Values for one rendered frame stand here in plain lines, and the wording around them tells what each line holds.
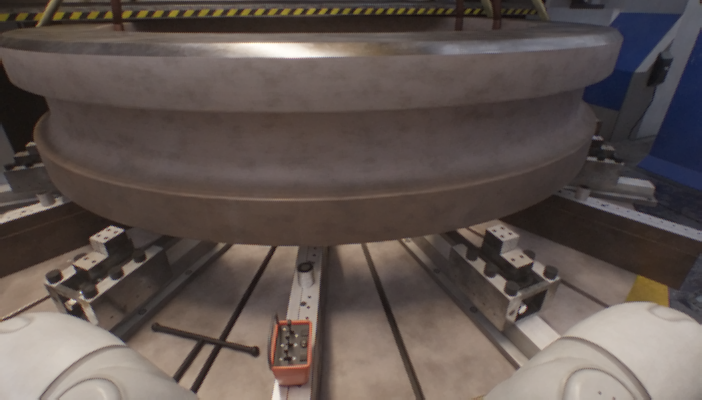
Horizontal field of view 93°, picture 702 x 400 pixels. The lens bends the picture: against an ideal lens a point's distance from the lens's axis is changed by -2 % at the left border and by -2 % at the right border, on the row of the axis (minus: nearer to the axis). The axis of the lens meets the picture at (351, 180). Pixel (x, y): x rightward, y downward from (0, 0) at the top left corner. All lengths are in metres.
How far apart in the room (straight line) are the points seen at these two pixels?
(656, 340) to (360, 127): 1.28
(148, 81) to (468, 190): 1.50
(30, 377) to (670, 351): 0.70
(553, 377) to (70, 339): 0.53
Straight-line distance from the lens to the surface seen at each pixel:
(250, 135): 1.64
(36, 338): 0.56
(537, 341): 2.01
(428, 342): 2.03
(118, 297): 2.15
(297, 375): 1.37
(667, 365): 0.54
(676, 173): 5.80
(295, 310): 1.64
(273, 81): 1.40
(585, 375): 0.43
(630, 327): 0.55
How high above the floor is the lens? 1.89
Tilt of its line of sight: 27 degrees down
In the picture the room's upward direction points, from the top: straight up
